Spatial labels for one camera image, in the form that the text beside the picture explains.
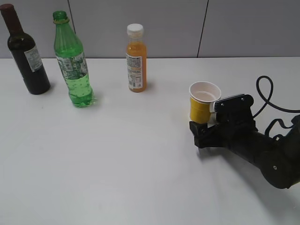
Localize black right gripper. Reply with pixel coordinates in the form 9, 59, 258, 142
189, 115, 258, 155

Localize yellow paper cup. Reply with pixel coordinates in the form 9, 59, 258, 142
189, 82, 221, 124

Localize green sprite bottle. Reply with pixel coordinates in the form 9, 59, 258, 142
53, 11, 94, 108

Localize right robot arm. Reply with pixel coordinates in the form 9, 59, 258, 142
189, 110, 300, 189

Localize orange juice bottle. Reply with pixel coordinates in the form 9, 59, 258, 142
126, 23, 147, 93

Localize dark red wine bottle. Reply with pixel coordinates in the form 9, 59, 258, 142
0, 4, 51, 95

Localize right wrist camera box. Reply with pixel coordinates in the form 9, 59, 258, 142
209, 94, 254, 118

